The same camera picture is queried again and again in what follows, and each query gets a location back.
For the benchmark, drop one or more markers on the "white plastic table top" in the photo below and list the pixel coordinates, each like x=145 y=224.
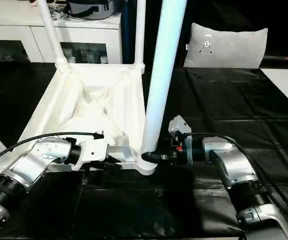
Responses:
x=58 y=105

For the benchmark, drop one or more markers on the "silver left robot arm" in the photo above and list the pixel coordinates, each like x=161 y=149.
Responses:
x=33 y=160

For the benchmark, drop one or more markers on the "black work mat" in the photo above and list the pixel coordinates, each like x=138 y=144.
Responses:
x=234 y=112

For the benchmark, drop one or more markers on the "small white jar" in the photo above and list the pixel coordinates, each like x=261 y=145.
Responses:
x=91 y=58
x=103 y=60
x=72 y=59

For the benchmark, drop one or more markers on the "grey cushion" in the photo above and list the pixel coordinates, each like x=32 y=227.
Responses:
x=234 y=50

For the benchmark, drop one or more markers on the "white glass-door cabinet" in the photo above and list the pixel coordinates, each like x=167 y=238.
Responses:
x=21 y=32

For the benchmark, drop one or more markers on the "grey round helmet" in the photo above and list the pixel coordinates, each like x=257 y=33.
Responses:
x=88 y=10

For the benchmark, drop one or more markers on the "dark clutter pile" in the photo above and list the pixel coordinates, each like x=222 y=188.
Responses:
x=58 y=13

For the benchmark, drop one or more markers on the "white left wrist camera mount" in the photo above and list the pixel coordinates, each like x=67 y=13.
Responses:
x=93 y=150

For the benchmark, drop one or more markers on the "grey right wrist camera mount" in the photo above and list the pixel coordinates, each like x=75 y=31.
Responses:
x=178 y=126

